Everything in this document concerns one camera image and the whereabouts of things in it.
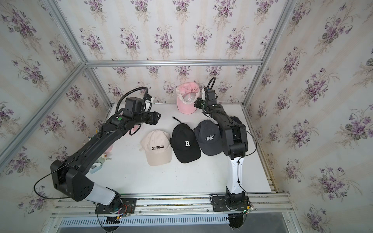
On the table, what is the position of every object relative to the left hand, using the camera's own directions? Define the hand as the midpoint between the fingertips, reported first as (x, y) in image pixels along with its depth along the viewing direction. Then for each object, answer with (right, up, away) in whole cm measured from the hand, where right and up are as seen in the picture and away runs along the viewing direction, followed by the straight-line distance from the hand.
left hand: (156, 114), depth 80 cm
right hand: (+25, +10, +19) cm, 33 cm away
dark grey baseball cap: (+32, -14, +14) cm, 37 cm away
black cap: (+16, -17, +10) cm, 26 cm away
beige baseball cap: (-1, -19, +8) cm, 21 cm away
